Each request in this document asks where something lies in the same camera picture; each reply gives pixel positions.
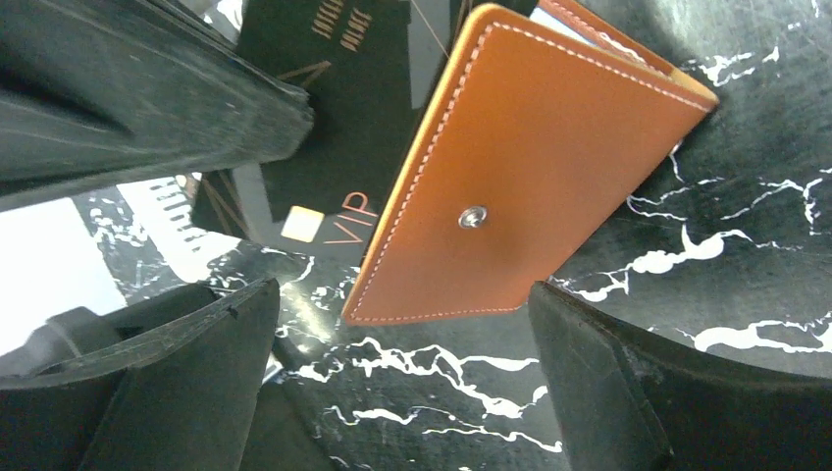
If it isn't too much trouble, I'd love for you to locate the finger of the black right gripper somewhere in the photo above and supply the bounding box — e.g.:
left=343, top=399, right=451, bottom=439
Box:
left=1, top=1, right=314, bottom=211

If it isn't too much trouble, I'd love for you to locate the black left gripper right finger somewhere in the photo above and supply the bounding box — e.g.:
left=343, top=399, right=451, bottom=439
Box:
left=528, top=282, right=831, bottom=470

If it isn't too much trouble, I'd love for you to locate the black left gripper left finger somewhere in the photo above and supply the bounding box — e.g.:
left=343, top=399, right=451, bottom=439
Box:
left=1, top=280, right=280, bottom=470

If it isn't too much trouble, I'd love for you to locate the black credit card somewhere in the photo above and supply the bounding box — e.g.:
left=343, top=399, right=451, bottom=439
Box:
left=191, top=1, right=474, bottom=266

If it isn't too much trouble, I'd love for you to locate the brown leather card holder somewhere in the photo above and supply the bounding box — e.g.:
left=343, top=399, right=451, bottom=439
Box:
left=343, top=1, right=718, bottom=326

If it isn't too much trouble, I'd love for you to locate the white plastic basket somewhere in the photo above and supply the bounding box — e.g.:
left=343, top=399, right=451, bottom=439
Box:
left=1, top=175, right=238, bottom=352

